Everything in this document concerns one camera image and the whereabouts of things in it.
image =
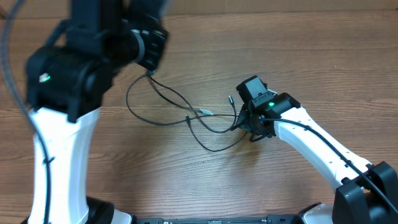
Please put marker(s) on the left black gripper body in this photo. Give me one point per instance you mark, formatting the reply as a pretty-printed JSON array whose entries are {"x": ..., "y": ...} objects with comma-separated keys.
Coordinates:
[{"x": 154, "y": 46}]

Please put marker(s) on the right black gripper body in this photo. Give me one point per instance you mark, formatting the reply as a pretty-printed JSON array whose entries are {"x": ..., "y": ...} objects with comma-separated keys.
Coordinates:
[{"x": 243, "y": 121}]

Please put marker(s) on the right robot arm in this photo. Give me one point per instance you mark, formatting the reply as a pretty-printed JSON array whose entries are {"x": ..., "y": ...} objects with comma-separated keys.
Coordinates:
[{"x": 363, "y": 192}]

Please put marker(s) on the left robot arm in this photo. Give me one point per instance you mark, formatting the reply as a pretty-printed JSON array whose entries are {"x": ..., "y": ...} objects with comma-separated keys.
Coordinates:
[{"x": 66, "y": 82}]

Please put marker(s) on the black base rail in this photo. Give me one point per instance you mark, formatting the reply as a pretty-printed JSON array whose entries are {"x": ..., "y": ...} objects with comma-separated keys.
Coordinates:
[{"x": 217, "y": 220}]

